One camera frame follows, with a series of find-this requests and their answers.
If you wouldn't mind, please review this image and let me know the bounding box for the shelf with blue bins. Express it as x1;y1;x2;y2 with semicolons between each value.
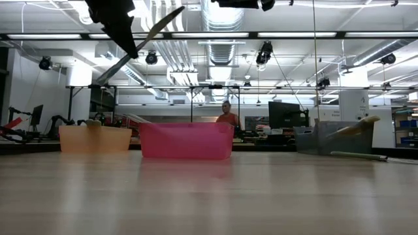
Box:
391;106;418;148

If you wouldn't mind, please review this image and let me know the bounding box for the black computer monitor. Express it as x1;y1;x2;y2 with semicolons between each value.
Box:
29;104;44;127
268;101;310;130

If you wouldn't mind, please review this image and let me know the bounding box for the black aluminium table frame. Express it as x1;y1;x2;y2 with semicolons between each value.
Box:
0;140;418;159

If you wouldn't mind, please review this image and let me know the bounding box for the black background workstation frame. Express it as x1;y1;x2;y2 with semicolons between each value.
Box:
67;84;242;124

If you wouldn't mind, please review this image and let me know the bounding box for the black overhead light bar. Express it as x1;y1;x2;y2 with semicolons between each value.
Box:
0;31;418;41

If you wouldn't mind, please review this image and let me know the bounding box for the pink-red plastic bin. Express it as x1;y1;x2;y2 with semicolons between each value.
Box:
138;122;235;161

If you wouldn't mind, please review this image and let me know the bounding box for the grey plastic bin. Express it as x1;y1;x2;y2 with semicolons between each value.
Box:
293;121;375;156

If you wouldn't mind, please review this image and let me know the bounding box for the thin hanging cable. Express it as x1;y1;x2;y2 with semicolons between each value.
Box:
312;0;319;122

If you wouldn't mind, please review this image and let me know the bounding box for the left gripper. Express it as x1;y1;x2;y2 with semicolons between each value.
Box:
84;0;140;59

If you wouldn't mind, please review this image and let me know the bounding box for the orange plastic bin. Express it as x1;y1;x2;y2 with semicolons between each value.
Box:
58;125;133;153

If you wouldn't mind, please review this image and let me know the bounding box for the silver round ceiling duct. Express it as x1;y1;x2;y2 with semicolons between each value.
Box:
199;0;246;84

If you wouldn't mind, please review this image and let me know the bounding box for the person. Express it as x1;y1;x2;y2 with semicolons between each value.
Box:
215;100;241;128

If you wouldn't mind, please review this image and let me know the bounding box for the white ceiling pipe bundle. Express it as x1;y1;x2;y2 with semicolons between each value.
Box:
143;0;200;86

